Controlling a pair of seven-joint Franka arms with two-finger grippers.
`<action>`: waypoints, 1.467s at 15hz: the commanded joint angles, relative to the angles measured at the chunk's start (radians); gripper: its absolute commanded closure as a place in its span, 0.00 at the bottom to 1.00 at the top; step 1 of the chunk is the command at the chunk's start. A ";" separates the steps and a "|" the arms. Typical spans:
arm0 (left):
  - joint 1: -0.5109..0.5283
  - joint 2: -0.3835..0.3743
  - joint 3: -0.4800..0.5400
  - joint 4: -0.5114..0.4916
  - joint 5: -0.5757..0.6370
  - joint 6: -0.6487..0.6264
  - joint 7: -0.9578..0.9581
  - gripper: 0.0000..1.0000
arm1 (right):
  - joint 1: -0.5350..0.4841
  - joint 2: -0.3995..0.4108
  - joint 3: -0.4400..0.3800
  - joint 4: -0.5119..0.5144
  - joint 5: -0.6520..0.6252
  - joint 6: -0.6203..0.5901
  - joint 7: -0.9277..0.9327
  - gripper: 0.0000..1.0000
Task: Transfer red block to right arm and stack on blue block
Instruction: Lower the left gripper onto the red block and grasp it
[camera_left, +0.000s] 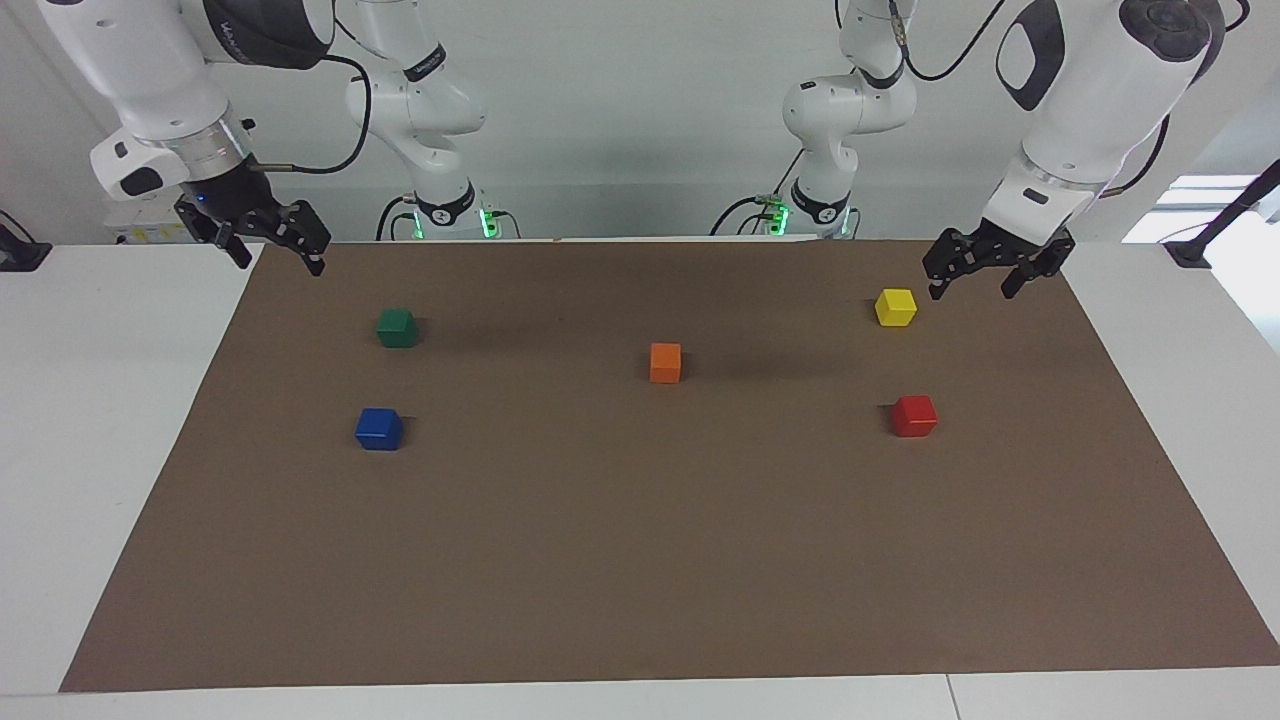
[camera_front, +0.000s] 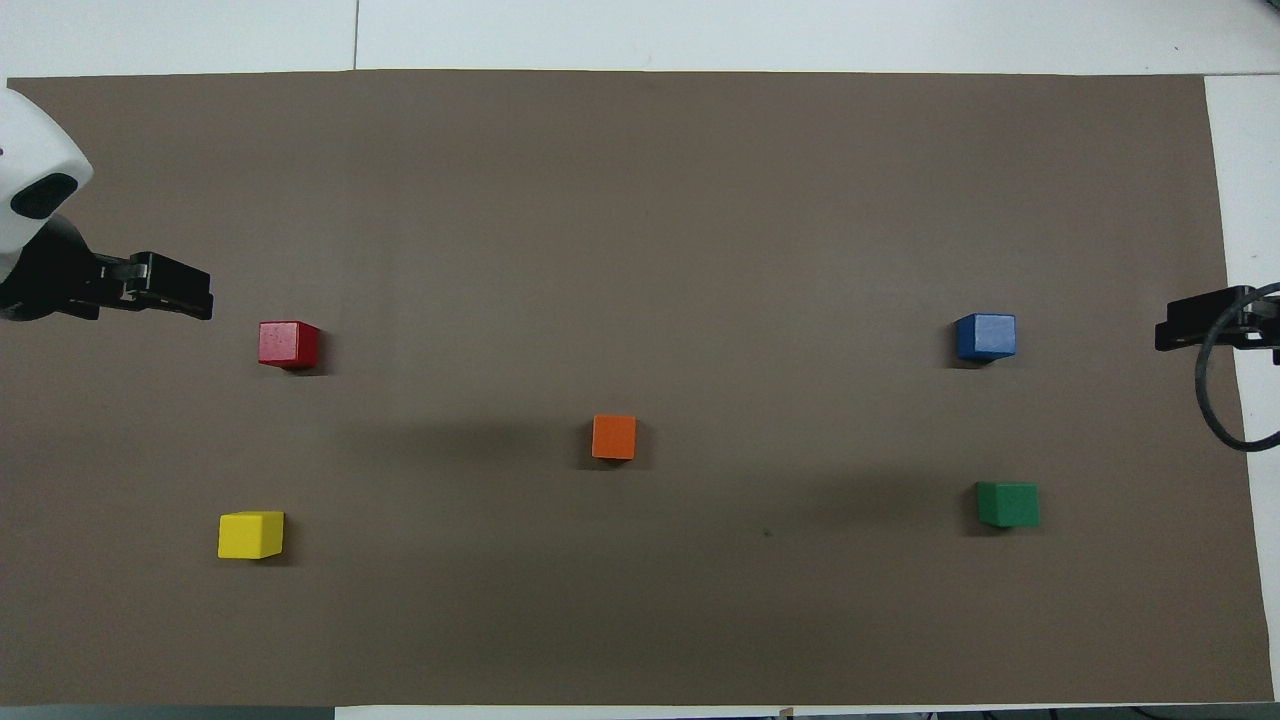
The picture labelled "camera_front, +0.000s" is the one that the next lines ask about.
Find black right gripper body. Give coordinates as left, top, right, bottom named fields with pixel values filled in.
left=1245, top=290, right=1280, bottom=366

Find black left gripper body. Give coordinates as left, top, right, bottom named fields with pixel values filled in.
left=0, top=215, right=136, bottom=321

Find red wooden block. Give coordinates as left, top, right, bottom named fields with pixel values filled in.
left=258, top=320, right=321, bottom=370

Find blue wooden block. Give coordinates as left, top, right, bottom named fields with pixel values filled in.
left=954, top=312, right=1017, bottom=362

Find yellow wooden block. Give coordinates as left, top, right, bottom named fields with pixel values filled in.
left=217, top=511, right=286, bottom=561

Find green wooden block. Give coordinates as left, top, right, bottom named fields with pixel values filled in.
left=976, top=481, right=1041, bottom=529

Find orange wooden block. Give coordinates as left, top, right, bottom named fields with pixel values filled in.
left=591, top=414, right=638, bottom=461

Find brown table mat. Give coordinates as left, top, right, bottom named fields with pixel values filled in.
left=0, top=68, right=1277, bottom=709

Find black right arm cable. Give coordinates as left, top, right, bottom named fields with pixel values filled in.
left=1194, top=283, right=1280, bottom=453

